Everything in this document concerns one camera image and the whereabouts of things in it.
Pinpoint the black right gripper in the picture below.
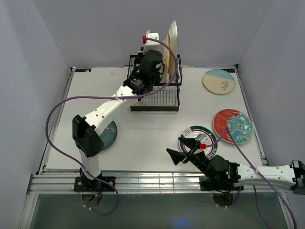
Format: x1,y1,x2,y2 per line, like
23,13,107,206
166,137,213,179

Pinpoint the white plate green red rim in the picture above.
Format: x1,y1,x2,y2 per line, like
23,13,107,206
180,125,218,159

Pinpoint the woven bamboo square tray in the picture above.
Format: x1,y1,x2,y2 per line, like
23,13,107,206
161,33,173,79

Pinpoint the white rectangular plate black rim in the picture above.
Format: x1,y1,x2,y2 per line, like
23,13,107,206
168,20,178,78

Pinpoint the dark teal round plate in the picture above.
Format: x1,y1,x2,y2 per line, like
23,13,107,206
100,121,118,150

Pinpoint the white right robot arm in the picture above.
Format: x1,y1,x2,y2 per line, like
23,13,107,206
166,134,305,195

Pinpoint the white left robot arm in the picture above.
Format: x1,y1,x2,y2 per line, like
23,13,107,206
72,50,163,191

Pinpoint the red plate blue flower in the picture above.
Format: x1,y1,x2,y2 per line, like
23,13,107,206
213,109,254,145

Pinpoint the cream plate blue top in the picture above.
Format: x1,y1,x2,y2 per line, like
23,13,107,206
202,69,235,95

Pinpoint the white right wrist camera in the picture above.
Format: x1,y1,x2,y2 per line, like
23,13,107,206
195,133,210,149

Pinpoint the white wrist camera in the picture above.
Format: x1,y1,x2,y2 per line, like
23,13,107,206
145,33,160,53
195,133,210,149

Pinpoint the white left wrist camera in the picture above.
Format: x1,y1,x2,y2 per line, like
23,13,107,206
145,33,160,53

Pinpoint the black wire dish rack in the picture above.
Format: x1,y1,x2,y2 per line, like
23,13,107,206
130,54,183,112

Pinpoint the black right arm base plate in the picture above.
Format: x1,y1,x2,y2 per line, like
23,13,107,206
199,176,244,192

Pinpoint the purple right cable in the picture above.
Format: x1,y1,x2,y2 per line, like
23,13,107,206
190,126,298,229

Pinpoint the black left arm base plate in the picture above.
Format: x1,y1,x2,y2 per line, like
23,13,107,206
73,177,114,192

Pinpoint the aluminium front frame rail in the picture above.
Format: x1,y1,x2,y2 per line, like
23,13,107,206
27,173,286,195

